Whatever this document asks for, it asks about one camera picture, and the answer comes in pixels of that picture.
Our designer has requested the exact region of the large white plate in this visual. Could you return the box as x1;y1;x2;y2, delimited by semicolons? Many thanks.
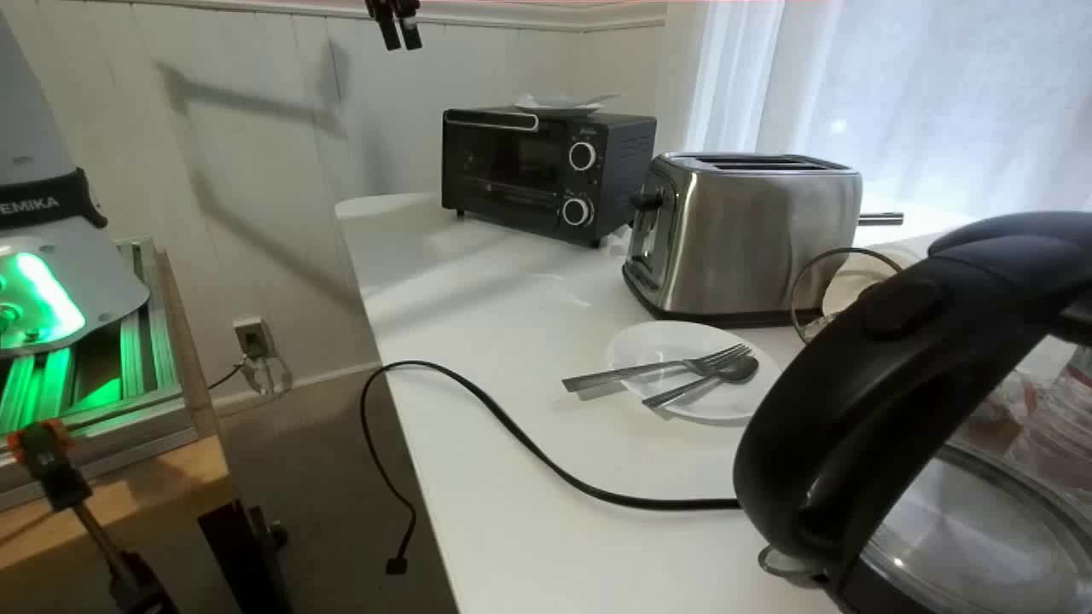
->
510;95;608;119

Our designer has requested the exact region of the black toaster oven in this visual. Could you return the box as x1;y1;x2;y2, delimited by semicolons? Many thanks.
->
441;102;659;247

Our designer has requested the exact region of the silver two-slot toaster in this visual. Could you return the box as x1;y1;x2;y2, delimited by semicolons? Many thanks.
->
618;150;867;326

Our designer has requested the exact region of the small white plate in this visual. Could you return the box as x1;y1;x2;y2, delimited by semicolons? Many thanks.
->
603;317;784;425

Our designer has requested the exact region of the silver fork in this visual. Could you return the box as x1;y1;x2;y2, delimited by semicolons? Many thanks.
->
563;350;744;403

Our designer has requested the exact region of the silver spoon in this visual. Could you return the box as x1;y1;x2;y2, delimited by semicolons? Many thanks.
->
637;350;760;413

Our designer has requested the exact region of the white sheer curtain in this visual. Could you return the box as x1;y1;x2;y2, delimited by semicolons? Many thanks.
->
679;0;1092;236

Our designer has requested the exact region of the orange and black clamp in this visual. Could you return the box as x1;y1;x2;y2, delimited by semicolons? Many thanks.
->
3;418;177;614

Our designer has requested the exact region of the black floor stand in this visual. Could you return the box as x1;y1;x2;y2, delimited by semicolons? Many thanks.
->
199;499;294;614

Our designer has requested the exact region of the black kettle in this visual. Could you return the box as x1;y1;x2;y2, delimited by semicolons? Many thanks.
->
731;211;1092;614

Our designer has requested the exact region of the white wall outlet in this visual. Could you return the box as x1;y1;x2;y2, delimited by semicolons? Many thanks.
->
232;317;280;363

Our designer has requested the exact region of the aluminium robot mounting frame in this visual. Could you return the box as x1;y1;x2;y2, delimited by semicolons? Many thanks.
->
0;236;220;455

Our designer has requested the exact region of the black kettle power cable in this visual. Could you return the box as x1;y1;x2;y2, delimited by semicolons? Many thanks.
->
358;358;744;578

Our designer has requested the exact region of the black toaster cable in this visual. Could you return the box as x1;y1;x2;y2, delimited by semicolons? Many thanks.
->
788;246;908;347

